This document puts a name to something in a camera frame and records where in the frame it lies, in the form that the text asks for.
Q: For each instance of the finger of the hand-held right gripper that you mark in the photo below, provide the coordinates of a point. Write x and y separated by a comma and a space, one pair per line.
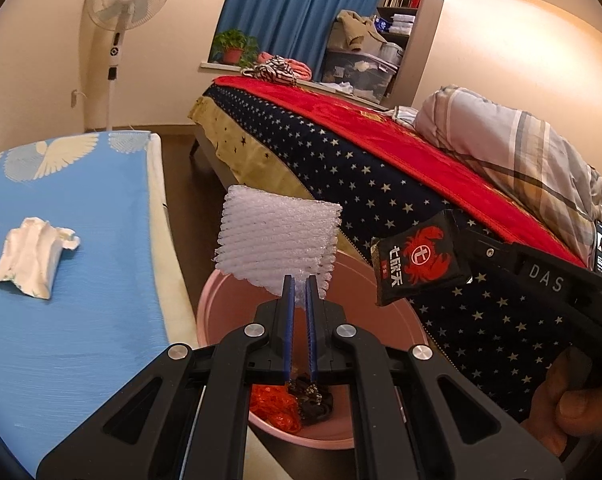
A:
491, 265

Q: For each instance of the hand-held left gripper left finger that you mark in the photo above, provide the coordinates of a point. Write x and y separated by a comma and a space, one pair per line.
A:
289, 330

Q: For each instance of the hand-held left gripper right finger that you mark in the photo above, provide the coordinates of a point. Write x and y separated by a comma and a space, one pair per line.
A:
311, 330

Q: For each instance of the black snack packet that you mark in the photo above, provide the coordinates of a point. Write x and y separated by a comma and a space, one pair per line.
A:
421, 260

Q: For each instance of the pink plastic bin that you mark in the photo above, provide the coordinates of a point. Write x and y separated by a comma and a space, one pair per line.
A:
221, 310

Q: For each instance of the black floral cloth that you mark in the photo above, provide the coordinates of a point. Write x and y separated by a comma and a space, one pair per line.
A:
311, 402

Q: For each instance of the red mesh bag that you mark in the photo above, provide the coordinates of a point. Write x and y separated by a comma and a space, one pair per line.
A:
276, 405

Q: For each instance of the white foam net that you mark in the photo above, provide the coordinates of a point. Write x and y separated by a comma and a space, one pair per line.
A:
276, 235

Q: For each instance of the person's right hand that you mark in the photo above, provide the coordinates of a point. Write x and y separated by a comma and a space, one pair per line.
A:
581, 410

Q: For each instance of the plaid grey pillow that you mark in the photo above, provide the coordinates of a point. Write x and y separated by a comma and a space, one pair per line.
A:
506, 145

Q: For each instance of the white mattress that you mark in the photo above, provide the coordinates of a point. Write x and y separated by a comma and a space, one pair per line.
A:
173, 285

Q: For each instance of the bed with starry blanket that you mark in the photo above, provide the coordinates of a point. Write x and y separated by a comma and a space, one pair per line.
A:
331, 160

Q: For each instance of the red blanket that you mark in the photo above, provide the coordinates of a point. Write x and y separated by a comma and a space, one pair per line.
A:
381, 125

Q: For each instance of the blue printed bed sheet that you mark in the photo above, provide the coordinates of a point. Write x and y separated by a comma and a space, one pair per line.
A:
81, 335

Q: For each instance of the grey storage bag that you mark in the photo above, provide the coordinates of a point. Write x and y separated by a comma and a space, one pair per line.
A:
392, 54

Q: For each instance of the clear plastic storage box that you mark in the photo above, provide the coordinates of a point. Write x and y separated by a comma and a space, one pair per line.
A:
356, 72

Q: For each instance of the stack of white packets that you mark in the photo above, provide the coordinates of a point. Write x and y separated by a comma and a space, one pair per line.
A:
403, 24

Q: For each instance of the striped black white cloth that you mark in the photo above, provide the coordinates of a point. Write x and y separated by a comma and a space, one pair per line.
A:
276, 70

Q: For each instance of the pink cloth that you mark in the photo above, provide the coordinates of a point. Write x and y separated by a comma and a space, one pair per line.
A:
301, 67

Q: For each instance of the blue white packet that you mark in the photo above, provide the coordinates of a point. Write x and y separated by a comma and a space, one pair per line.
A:
382, 24

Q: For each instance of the white crumpled tissue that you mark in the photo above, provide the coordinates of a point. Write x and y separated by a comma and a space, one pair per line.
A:
31, 255

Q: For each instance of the beige clothing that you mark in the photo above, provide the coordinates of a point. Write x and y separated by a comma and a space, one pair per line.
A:
353, 25

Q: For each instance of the row of books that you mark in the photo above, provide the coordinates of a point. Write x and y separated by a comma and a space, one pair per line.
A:
396, 1

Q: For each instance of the potted green plant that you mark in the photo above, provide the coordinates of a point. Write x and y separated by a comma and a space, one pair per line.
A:
233, 42

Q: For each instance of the blue curtain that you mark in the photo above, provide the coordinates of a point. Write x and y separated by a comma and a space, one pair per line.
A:
291, 5

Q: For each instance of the grey bed frame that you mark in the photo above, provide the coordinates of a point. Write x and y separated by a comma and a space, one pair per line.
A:
216, 165

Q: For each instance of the grey wall shelf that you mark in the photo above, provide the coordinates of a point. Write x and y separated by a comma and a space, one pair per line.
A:
428, 35

